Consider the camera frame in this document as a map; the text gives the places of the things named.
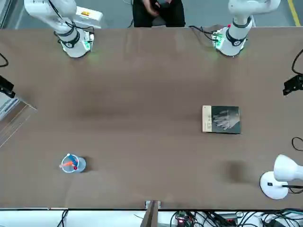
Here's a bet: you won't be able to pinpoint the black base cable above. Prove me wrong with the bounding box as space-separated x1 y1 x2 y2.
188 25 216 41

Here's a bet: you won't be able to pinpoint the tangled black desk cables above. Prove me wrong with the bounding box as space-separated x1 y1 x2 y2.
170 208 303 227

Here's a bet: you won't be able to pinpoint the black hanging cable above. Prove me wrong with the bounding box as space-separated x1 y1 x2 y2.
61 209 70 227

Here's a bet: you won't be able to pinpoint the clear acrylic storage rack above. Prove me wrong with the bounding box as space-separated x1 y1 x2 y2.
0 96 38 149

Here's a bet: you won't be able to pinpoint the person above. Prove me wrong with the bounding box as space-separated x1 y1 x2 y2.
132 0 186 27

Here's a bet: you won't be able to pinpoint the white desk lamp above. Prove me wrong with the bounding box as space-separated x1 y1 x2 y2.
259 154 303 201

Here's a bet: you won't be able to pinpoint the white controller box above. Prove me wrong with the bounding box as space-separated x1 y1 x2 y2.
75 6 104 29

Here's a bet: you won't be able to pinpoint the black lamp cord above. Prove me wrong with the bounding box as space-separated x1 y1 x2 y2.
291 136 303 152

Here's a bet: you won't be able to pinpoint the dark cover book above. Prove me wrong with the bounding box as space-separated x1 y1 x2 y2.
202 105 242 135

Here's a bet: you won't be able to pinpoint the translucent blue pen cup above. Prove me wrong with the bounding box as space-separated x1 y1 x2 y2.
60 153 87 174

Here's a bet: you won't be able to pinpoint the circuit board red light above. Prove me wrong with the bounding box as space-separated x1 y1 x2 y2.
176 211 190 225

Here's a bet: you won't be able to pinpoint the black camera cable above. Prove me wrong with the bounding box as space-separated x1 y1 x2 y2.
291 49 303 75
0 52 9 68

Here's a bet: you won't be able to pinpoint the aluminium camera post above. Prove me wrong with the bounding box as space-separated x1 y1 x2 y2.
142 200 162 227

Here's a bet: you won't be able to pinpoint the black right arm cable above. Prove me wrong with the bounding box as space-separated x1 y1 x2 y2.
48 0 95 36

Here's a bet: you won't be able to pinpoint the blue marker white cap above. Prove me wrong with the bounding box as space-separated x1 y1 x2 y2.
67 154 79 166

